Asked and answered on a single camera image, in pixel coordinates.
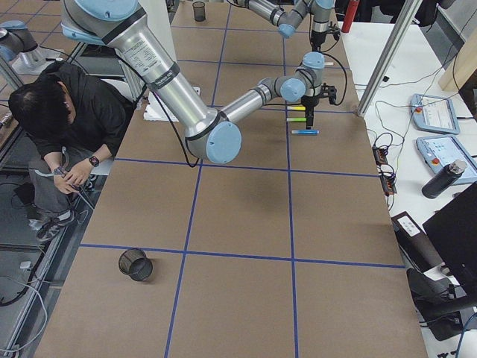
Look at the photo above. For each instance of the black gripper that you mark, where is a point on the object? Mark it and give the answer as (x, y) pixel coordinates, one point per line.
(308, 101)

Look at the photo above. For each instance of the blue marker pen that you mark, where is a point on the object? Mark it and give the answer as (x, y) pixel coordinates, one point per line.
(305, 132)

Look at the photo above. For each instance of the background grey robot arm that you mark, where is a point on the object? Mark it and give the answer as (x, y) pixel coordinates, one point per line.
(17, 40)

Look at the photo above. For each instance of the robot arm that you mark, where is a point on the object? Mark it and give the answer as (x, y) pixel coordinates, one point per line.
(288, 22)
(210, 134)

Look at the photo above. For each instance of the upper teach pendant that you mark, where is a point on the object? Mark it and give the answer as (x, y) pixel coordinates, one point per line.
(434, 114)

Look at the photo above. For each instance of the teach pendant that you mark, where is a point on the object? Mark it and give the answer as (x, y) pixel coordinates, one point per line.
(434, 114)
(440, 150)

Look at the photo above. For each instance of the lower teach pendant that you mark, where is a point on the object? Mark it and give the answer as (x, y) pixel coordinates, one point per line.
(440, 150)

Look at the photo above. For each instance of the dark water bottle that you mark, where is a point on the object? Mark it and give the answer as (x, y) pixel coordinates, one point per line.
(444, 179)

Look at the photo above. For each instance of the far black mesh pen cup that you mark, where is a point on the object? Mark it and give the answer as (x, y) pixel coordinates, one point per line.
(199, 11)

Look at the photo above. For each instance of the black mesh pen cup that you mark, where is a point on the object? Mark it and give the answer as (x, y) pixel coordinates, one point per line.
(199, 11)
(135, 264)

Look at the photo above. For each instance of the black monitor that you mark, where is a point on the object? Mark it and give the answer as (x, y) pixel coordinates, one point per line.
(452, 231)

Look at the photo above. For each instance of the near black mesh pen cup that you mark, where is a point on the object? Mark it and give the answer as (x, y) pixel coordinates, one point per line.
(135, 264)

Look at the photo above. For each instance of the person in black jacket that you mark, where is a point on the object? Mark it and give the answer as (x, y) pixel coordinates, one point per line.
(76, 122)

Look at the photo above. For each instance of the aluminium frame post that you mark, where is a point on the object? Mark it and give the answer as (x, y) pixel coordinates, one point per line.
(398, 32)

